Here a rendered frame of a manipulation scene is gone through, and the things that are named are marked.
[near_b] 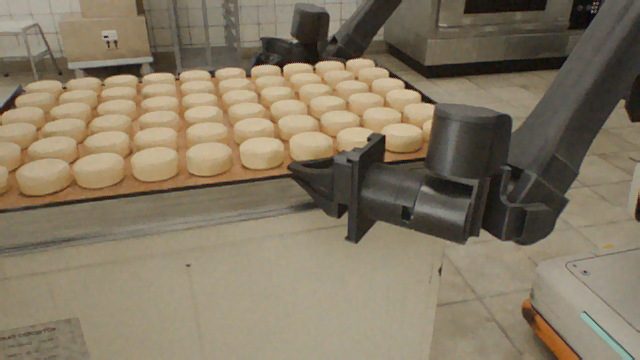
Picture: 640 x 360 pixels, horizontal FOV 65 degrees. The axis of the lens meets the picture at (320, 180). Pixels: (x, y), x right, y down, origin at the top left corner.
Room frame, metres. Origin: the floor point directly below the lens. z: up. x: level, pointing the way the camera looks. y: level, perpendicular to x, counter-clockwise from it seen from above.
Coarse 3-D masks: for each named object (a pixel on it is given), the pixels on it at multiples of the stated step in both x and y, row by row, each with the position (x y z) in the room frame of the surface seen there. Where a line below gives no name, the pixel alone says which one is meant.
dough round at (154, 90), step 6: (156, 84) 0.75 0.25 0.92; (162, 84) 0.75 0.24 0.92; (168, 84) 0.75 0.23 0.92; (144, 90) 0.72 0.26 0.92; (150, 90) 0.72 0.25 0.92; (156, 90) 0.72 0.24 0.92; (162, 90) 0.72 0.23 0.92; (168, 90) 0.72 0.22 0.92; (174, 90) 0.73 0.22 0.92; (144, 96) 0.71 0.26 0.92; (150, 96) 0.71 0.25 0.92; (174, 96) 0.72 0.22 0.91
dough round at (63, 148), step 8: (32, 144) 0.52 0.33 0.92; (40, 144) 0.52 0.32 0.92; (48, 144) 0.52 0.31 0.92; (56, 144) 0.52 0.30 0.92; (64, 144) 0.52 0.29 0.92; (72, 144) 0.52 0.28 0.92; (32, 152) 0.50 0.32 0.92; (40, 152) 0.50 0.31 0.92; (48, 152) 0.50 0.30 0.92; (56, 152) 0.50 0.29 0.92; (64, 152) 0.51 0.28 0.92; (72, 152) 0.52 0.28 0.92; (32, 160) 0.50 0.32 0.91; (64, 160) 0.51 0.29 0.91; (72, 160) 0.51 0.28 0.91
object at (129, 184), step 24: (216, 96) 0.75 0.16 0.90; (48, 120) 0.65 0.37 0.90; (360, 120) 0.65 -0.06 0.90; (288, 144) 0.57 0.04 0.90; (336, 144) 0.57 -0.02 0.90; (72, 168) 0.50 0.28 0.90; (240, 168) 0.50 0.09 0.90; (72, 192) 0.45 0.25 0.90; (96, 192) 0.45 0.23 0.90; (120, 192) 0.45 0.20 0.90
